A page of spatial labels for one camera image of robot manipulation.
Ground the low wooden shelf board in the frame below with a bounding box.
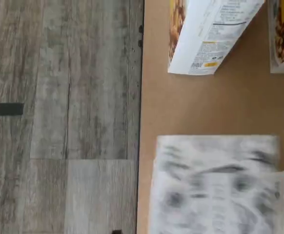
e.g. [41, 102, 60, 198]
[135, 0, 284, 234]

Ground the white yellow granola box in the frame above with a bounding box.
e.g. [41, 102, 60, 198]
[268, 0, 284, 74]
[167, 0, 266, 75]

